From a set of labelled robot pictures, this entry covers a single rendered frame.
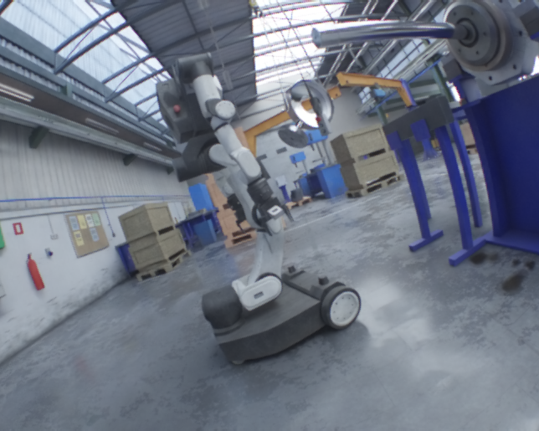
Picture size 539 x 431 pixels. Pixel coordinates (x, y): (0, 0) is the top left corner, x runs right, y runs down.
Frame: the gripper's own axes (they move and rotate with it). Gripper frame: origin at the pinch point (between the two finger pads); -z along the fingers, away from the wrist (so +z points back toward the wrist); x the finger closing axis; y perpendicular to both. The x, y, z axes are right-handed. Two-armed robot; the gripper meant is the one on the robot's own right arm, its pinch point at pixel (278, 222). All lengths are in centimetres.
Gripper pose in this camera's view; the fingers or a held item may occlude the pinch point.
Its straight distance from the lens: 99.3
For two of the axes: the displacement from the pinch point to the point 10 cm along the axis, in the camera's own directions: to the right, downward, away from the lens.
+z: -5.1, -8.5, -1.5
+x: 7.9, -5.3, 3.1
